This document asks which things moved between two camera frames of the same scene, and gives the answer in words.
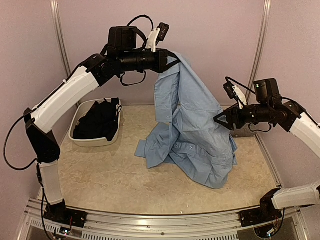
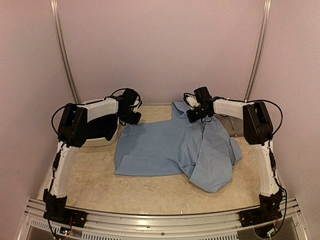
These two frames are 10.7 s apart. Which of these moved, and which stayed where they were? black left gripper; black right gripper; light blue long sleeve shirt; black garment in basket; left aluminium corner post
Moved: black left gripper; light blue long sleeve shirt; black right gripper
Stayed: left aluminium corner post; black garment in basket
